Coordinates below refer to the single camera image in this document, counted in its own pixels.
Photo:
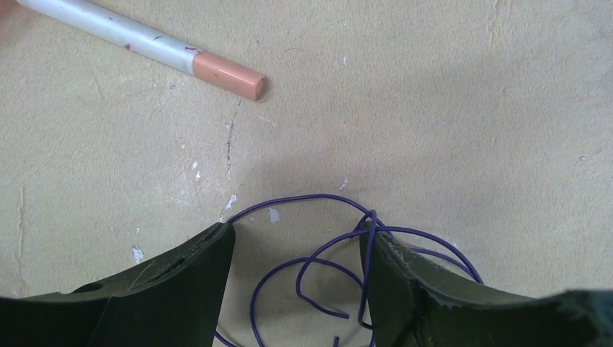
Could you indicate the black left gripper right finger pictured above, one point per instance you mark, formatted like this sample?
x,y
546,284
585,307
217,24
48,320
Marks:
x,y
415,302

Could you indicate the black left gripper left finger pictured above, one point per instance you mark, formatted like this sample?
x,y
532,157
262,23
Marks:
x,y
173,299

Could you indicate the silver marker pink cap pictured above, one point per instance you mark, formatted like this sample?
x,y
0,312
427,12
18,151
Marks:
x,y
153,44

